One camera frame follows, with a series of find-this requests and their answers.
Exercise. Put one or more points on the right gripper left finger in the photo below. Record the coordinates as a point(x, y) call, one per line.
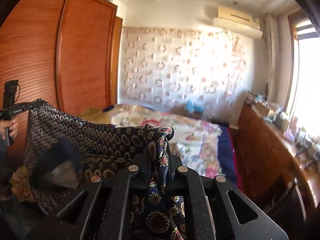
point(100, 209)

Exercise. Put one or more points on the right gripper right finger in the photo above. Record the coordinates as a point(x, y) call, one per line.
point(217, 209)

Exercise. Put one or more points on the navy patterned silk garment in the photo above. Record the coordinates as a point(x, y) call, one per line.
point(102, 150)

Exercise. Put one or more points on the person left hand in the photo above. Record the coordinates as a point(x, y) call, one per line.
point(12, 127)

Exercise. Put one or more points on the navy blue blanket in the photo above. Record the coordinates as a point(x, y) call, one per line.
point(227, 157)

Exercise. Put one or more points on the floral bed quilt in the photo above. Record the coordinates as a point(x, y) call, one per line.
point(194, 141)

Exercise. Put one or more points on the wooden sideboard cabinet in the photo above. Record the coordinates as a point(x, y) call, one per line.
point(270, 162)

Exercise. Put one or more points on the wooden louvered wardrobe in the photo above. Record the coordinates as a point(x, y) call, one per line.
point(63, 51)

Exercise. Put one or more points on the gold embroidered cushion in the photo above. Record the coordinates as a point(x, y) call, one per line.
point(95, 116)

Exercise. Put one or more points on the teal item behind bed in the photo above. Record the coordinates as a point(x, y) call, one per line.
point(191, 106)

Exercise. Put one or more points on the cardboard box on sideboard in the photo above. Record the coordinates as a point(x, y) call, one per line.
point(262, 109)

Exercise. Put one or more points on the beige window drape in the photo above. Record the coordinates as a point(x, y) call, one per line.
point(272, 37)

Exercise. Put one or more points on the sheer circle pattern curtain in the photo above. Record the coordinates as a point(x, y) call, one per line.
point(167, 67)

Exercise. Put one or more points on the white wall air conditioner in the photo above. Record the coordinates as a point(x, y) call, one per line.
point(238, 22)

